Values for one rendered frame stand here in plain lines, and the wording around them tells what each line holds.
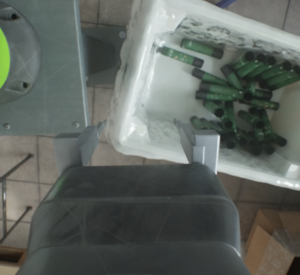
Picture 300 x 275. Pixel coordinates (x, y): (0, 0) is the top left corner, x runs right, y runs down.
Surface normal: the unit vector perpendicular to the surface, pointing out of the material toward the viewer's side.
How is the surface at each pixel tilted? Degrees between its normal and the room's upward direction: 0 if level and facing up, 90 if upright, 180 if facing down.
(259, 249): 67
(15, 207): 0
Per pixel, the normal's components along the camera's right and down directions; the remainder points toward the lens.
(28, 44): 0.91, -0.03
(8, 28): 0.87, -0.40
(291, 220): 0.14, -0.73
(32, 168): 0.02, 0.29
